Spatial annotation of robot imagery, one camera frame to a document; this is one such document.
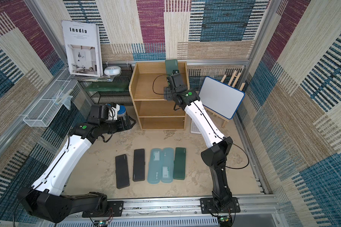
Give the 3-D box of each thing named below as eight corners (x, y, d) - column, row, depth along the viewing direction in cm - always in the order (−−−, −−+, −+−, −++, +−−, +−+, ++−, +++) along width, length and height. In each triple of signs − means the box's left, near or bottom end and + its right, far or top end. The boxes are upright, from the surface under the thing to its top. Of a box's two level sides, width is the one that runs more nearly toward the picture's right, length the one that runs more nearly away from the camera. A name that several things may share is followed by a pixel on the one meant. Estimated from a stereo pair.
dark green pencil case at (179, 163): (172, 179, 85) (172, 177, 83) (174, 148, 98) (175, 146, 96) (184, 180, 85) (185, 178, 83) (185, 149, 97) (186, 147, 95)
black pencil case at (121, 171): (117, 189, 82) (116, 188, 80) (116, 158, 93) (115, 156, 92) (129, 186, 83) (128, 184, 81) (126, 155, 95) (126, 153, 93)
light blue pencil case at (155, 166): (146, 184, 83) (146, 183, 82) (150, 149, 97) (150, 148, 95) (161, 184, 83) (160, 183, 82) (162, 149, 97) (162, 148, 95)
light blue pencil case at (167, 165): (160, 182, 84) (160, 181, 82) (162, 149, 98) (162, 147, 96) (174, 182, 84) (174, 181, 82) (173, 149, 97) (174, 147, 96)
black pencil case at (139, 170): (133, 182, 84) (132, 180, 82) (134, 151, 96) (134, 149, 94) (145, 180, 84) (144, 179, 82) (145, 149, 97) (144, 148, 95)
